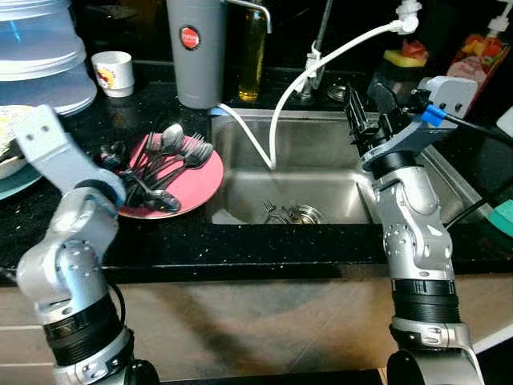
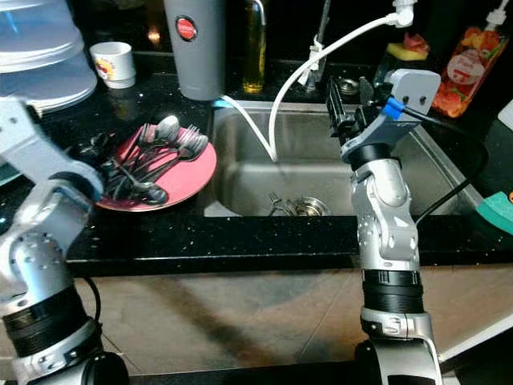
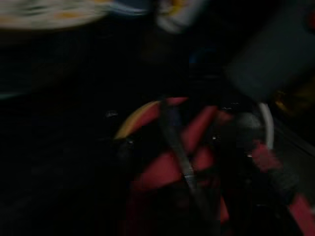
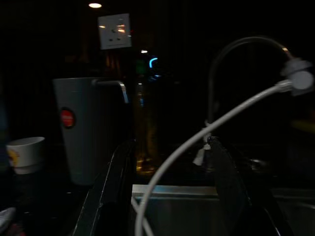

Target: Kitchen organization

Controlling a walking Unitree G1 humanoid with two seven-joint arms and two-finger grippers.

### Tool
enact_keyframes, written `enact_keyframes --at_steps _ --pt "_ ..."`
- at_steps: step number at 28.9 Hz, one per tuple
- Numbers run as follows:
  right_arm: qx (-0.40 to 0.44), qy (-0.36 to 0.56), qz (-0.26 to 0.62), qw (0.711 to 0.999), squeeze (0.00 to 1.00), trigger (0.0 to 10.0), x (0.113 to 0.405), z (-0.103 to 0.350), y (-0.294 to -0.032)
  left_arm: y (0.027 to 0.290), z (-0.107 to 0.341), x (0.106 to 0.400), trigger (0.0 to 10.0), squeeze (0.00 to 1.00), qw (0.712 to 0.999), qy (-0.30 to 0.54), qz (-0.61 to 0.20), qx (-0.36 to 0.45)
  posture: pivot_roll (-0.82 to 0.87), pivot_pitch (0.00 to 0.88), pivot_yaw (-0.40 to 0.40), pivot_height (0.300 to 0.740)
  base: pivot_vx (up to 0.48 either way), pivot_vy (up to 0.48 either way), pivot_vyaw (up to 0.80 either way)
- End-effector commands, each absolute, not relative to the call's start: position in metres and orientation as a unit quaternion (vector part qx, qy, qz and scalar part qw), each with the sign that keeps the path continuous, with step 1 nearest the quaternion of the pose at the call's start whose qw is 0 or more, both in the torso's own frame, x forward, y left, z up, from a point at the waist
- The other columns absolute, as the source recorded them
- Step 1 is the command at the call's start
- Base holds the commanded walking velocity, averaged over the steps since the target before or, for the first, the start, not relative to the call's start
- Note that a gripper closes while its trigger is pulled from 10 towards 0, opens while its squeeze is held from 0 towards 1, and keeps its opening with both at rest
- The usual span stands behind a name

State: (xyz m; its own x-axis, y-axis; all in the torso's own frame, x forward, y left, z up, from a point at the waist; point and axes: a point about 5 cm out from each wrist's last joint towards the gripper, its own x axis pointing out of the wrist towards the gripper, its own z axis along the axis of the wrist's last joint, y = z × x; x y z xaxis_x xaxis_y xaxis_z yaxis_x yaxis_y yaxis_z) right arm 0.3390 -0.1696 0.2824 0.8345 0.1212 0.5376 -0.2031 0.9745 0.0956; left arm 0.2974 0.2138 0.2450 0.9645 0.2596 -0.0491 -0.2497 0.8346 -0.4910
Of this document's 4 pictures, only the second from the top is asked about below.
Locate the large steel spoon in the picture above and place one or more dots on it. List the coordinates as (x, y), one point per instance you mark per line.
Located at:
(168, 128)

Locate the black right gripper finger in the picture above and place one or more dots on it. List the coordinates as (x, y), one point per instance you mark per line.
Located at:
(337, 112)
(365, 90)

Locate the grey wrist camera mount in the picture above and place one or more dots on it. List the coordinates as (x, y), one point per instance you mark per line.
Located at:
(417, 84)
(40, 148)

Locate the thin steel utensil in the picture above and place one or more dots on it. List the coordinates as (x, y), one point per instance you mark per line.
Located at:
(279, 204)

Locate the red peach dish soap bottle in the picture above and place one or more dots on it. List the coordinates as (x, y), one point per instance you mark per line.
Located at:
(461, 76)

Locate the red round plate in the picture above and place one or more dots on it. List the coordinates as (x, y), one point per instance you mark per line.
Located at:
(192, 180)

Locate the white printed cup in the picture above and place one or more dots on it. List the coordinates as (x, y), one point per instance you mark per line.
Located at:
(112, 64)

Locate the steel faucet with white tape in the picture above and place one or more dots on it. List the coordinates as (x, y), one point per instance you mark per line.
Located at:
(311, 64)

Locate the red scrub pad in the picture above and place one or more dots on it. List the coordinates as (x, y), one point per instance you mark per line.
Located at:
(417, 40)

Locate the white board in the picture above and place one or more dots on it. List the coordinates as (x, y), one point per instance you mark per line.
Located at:
(506, 114)

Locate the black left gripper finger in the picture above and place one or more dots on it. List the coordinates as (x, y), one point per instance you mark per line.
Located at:
(128, 172)
(148, 192)

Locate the yellow sponge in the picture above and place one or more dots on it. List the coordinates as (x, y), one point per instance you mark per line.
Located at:
(405, 52)

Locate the teal plate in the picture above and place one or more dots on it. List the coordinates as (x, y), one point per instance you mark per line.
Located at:
(6, 175)

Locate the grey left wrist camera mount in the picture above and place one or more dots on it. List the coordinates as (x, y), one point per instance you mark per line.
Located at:
(40, 148)

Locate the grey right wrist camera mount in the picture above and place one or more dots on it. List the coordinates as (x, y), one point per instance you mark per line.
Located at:
(417, 84)

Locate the small steel spoon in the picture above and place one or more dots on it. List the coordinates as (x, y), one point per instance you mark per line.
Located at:
(196, 146)

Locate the steel sink drain strainer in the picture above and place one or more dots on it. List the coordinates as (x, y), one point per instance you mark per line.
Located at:
(309, 207)

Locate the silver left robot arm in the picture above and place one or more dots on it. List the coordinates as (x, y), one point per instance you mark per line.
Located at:
(40, 265)

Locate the grey water dispenser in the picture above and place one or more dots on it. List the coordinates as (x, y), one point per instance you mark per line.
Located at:
(196, 68)

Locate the yellow oil bottle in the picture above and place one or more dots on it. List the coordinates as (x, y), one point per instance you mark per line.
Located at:
(253, 68)

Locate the clear sponge holder dispenser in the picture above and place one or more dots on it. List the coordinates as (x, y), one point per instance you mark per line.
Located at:
(389, 66)

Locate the green sponge cloth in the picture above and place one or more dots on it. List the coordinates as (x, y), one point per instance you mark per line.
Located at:
(497, 215)

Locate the round steel sink cap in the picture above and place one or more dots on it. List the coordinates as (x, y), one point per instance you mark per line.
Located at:
(349, 86)

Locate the stainless steel sink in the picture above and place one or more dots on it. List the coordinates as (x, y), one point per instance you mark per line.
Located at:
(313, 172)

